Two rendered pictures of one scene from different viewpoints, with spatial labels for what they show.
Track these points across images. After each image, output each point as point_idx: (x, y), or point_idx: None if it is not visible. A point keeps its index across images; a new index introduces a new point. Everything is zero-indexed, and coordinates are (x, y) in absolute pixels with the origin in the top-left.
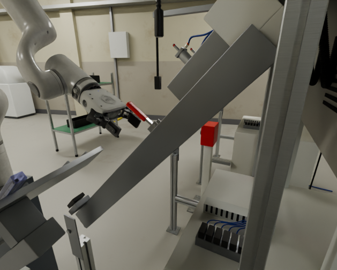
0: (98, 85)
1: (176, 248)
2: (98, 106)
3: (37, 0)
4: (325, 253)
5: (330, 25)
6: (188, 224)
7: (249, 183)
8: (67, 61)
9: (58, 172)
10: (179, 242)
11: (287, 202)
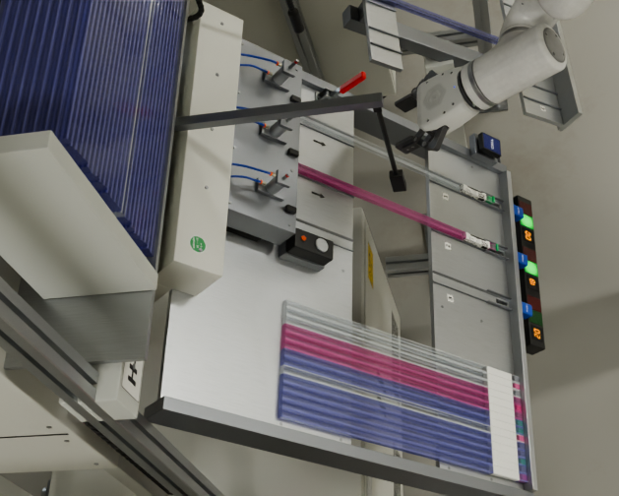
0: (460, 86)
1: (358, 249)
2: (428, 79)
3: None
4: (157, 347)
5: None
6: (359, 297)
7: (264, 485)
8: (513, 43)
9: (365, 19)
10: (358, 260)
11: (187, 448)
